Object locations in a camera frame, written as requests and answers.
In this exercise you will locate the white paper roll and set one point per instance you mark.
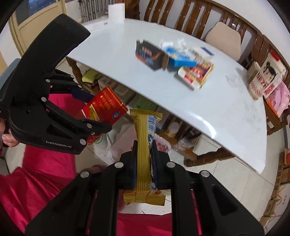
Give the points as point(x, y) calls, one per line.
point(116, 13)

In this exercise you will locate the person left hand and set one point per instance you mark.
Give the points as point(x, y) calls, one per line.
point(7, 138)

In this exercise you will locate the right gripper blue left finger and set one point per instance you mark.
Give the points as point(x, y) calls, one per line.
point(134, 163)

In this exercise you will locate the brown drink cartons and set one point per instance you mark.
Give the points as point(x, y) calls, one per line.
point(252, 71)

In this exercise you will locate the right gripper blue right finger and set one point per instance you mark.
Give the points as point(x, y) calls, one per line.
point(153, 151)

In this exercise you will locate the white tissue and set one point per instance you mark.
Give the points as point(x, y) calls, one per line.
point(178, 44)

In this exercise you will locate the red cigarette box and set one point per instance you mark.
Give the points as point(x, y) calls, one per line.
point(104, 107)

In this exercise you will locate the grey radiator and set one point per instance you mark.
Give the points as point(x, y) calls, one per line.
point(93, 9)

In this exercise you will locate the cardboard boxes stack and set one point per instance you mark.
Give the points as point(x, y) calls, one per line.
point(280, 195)

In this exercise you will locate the wooden bench sofa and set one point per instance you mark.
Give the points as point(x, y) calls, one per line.
point(193, 17)

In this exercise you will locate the beige back cushion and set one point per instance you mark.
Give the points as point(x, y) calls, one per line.
point(225, 39)

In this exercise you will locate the yellow maroon medicine box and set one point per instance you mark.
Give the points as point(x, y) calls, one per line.
point(196, 76)

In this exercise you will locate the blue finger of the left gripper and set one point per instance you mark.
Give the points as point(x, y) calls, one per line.
point(81, 95)
point(97, 128)

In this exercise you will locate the pink plastic bag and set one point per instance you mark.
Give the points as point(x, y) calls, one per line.
point(278, 101)

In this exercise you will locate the large cartoon tumbler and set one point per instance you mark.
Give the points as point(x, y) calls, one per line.
point(269, 76)

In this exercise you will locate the white blue medicine box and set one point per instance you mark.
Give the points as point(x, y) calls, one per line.
point(203, 53)

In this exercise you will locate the black carton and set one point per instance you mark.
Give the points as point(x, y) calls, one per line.
point(151, 55)

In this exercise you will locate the blue cartoon medicine box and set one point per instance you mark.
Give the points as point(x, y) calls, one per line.
point(180, 58)

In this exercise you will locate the white tissue box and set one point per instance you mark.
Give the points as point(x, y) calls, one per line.
point(96, 24)

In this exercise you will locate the yellow snack wrapper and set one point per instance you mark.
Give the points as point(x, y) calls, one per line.
point(145, 127)

